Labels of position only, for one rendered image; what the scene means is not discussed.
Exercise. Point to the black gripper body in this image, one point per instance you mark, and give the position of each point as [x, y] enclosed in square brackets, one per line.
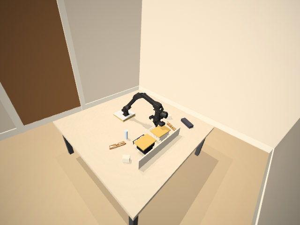
[157, 119]

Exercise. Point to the beige long flat panel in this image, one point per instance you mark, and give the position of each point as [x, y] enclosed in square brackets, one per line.
[157, 148]

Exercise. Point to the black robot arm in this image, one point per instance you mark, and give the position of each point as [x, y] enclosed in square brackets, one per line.
[156, 105]

